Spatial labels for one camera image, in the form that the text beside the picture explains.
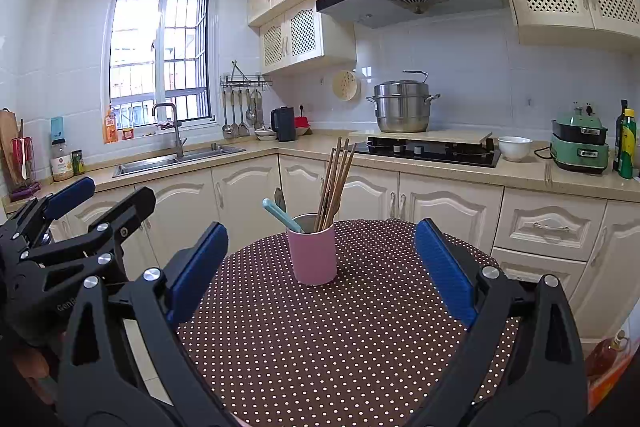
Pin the dark glass bottle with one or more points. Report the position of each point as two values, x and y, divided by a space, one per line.
621 127

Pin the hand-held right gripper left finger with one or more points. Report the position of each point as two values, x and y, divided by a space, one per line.
197 272

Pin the metal faucet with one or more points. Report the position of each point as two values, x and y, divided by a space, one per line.
177 132

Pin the cream kitchen base cabinets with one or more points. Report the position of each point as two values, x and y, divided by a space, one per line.
450 202

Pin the black gas hob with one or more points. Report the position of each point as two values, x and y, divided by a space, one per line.
430 152

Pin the wooden cutting board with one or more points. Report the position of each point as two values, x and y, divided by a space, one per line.
7 147

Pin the window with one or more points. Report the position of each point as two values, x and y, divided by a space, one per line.
185 57

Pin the white labelled glass jar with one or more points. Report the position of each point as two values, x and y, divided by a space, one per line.
61 162

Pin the white bowl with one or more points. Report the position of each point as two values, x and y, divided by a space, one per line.
515 149

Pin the metal wall utensil rack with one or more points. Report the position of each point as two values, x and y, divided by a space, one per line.
245 82

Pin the pink cup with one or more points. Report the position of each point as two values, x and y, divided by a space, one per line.
312 257

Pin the teal box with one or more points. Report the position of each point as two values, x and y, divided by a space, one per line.
56 127

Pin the brown polka dot tablecloth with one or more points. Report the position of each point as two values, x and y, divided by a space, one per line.
325 347

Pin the bunch of wooden chopsticks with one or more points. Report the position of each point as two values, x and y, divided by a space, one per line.
330 187

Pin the cream perforated round trivet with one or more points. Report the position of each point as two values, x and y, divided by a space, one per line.
346 85

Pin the steel steamer pot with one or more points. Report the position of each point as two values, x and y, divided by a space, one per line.
402 112

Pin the steel kitchen sink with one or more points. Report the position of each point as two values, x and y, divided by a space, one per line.
150 166

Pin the green oil bottle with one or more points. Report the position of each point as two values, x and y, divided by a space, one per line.
629 152

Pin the orange dish soap bottle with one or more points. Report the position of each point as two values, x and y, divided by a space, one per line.
110 127

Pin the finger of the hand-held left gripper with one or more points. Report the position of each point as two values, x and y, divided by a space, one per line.
70 197
125 212

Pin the small dark jar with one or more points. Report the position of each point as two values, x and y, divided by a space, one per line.
78 163

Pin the black kettle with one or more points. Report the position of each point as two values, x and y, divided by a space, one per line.
284 124

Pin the teal plastic spoon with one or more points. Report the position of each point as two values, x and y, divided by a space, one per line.
280 214

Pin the pink utensil holder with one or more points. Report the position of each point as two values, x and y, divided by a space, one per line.
27 157

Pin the white dish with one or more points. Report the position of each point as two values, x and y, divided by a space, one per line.
266 135

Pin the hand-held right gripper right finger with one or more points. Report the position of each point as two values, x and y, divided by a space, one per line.
445 272

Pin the green electric cooker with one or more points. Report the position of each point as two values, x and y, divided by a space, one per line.
580 147

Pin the metal spoon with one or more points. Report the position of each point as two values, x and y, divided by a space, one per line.
279 198

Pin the person's left hand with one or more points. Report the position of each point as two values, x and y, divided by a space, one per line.
32 364

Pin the red box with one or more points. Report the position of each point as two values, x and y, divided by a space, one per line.
301 123

